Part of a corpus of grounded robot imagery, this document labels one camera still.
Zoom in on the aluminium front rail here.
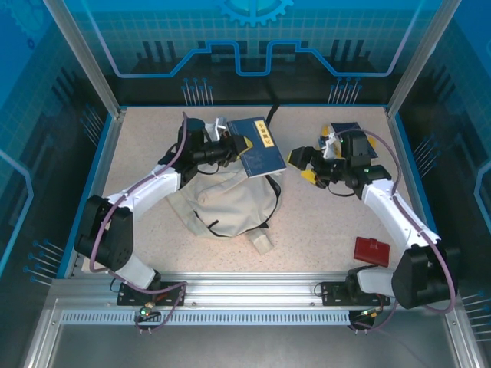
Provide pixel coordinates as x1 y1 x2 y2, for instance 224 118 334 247
49 271 460 312

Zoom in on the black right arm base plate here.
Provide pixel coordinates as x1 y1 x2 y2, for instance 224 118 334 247
320 281 390 307

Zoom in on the grey metal lower tray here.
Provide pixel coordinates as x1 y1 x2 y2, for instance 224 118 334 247
22 298 483 368

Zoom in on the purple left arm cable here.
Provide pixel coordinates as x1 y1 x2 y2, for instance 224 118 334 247
88 110 189 335

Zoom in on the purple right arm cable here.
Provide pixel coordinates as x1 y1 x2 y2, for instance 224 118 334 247
337 128 460 334

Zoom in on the blue book with yellow label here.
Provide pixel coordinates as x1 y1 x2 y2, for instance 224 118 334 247
226 116 288 179

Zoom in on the cream canvas backpack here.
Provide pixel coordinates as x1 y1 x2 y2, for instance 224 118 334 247
166 103 283 254

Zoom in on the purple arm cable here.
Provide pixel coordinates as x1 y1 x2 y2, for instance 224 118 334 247
337 128 460 334
88 110 189 335

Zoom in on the aluminium and blue side rail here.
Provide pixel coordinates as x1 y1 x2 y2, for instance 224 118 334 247
385 109 453 279
57 109 127 279

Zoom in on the red wallet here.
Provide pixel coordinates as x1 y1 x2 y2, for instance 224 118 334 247
353 236 391 266

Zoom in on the aluminium frame post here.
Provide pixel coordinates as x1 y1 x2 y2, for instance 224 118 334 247
385 0 463 118
41 0 127 118

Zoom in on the grey slotted cable duct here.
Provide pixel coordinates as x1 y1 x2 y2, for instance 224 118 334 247
60 310 352 327

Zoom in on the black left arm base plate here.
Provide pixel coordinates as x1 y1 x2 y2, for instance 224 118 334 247
117 281 189 307

